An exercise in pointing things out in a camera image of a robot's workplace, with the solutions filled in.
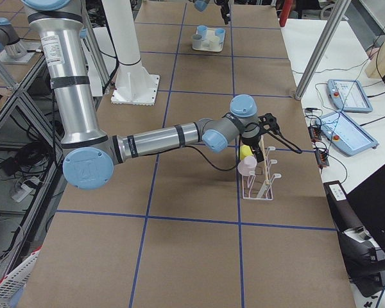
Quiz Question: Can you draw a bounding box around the white camera stand pillar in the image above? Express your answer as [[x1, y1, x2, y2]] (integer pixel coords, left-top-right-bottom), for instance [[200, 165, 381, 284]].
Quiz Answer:
[[80, 0, 160, 107]]

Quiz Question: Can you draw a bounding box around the grey plastic cup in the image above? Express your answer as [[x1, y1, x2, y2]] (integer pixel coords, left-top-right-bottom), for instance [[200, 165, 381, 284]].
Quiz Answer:
[[191, 33, 203, 50]]

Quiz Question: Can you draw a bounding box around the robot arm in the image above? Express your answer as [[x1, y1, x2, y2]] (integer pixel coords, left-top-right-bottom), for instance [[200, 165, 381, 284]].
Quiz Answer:
[[24, 1, 264, 190], [192, 0, 231, 24]]

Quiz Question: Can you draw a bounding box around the white wire cup rack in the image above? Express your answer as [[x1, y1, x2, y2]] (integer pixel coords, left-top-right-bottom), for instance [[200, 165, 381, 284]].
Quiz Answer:
[[239, 137, 282, 201]]

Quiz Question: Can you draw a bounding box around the white perforated basket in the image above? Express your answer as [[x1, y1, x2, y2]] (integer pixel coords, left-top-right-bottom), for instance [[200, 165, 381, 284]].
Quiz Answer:
[[0, 246, 42, 307]]

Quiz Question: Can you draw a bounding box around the pink plastic cup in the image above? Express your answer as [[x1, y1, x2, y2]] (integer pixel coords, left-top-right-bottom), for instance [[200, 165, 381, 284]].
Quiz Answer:
[[237, 156, 257, 176]]

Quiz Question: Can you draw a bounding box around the near teach pendant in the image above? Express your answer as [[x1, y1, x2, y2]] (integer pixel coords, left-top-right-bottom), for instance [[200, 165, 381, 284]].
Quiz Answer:
[[315, 110, 379, 157]]

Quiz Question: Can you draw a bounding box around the far teach pendant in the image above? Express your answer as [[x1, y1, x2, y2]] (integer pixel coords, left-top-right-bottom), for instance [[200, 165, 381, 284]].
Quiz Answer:
[[327, 79, 373, 114]]

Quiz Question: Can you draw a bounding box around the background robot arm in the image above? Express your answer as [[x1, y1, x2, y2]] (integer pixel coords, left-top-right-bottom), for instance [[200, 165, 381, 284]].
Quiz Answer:
[[0, 17, 42, 64]]

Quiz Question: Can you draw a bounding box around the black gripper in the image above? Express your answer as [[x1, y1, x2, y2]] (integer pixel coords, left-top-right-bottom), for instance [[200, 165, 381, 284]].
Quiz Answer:
[[215, 0, 230, 24], [241, 123, 263, 162]]

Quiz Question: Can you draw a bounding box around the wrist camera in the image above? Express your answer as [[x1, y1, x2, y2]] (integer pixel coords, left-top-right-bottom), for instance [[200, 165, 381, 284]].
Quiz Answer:
[[259, 113, 280, 134]]

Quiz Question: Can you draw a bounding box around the teach pendant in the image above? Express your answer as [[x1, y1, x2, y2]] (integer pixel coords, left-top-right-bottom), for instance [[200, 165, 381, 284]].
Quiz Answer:
[[315, 110, 379, 157], [327, 79, 373, 114]]

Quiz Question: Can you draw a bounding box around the black laptop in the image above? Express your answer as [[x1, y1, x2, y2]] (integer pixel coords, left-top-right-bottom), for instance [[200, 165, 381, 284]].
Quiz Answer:
[[323, 164, 385, 297]]

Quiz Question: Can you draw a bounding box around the black orange electronics board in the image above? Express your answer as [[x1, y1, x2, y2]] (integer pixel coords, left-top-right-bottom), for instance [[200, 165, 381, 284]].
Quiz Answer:
[[308, 125, 330, 169]]

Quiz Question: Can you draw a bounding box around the cream plastic cup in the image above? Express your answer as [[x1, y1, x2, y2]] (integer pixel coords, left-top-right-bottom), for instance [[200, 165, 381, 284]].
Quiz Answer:
[[209, 36, 220, 52]]

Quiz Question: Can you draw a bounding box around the yellow plastic cup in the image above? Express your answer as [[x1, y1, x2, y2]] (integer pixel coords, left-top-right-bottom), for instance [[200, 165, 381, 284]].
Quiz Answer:
[[239, 145, 253, 160]]

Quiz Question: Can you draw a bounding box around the light blue cup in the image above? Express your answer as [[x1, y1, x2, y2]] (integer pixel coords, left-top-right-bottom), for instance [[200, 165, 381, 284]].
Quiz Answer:
[[196, 25, 207, 40], [214, 28, 225, 42]]

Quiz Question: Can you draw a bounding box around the white serving tray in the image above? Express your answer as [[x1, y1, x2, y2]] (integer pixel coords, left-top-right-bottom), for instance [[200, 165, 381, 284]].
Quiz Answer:
[[191, 25, 226, 53]]

